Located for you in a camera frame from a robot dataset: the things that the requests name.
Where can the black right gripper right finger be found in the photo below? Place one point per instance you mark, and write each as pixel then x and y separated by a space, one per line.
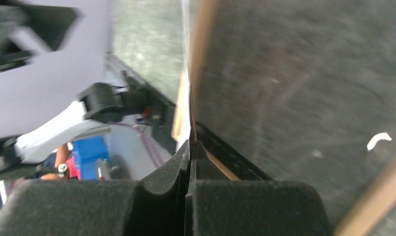
pixel 222 207

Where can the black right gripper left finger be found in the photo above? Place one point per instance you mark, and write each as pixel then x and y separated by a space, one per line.
pixel 153 206

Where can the sunset landscape photo print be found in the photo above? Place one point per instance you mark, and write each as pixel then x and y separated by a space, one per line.
pixel 196 30

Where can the clear acrylic glass sheet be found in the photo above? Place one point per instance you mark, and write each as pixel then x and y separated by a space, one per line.
pixel 306 90

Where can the light wooden picture frame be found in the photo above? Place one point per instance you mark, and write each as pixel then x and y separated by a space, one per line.
pixel 373 198

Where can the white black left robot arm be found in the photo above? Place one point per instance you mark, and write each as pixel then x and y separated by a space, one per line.
pixel 96 106

